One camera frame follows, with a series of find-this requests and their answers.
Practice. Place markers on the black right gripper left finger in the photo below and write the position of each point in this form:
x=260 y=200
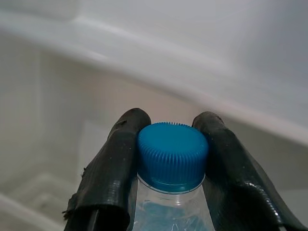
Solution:
x=106 y=173

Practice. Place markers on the grey fridge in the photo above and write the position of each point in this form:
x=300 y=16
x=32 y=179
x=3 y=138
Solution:
x=168 y=60

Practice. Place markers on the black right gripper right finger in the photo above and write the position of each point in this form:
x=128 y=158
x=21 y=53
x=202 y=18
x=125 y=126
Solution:
x=235 y=183

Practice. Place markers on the clear water bottle blue cap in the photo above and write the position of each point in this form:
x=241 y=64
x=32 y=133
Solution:
x=172 y=154

